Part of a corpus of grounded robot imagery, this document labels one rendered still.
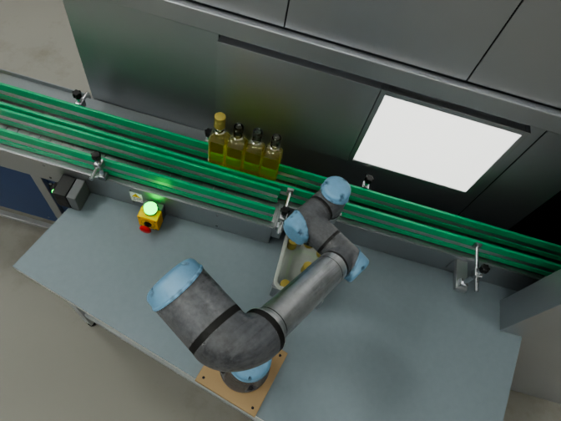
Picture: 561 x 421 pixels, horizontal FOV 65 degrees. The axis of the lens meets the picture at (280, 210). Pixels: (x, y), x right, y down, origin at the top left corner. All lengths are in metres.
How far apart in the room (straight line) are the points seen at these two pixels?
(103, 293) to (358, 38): 1.07
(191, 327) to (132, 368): 1.44
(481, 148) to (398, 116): 0.27
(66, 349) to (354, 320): 1.34
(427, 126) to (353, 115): 0.22
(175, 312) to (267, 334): 0.17
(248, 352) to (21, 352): 1.67
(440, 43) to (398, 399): 1.04
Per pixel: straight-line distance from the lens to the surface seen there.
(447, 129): 1.40
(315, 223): 1.06
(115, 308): 1.51
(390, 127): 1.40
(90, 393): 2.24
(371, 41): 1.23
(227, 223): 1.52
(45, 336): 2.35
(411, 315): 1.63
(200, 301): 0.80
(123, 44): 1.51
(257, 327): 0.81
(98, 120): 1.67
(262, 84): 1.36
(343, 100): 1.34
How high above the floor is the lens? 2.17
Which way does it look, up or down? 60 degrees down
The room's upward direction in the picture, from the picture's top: 17 degrees clockwise
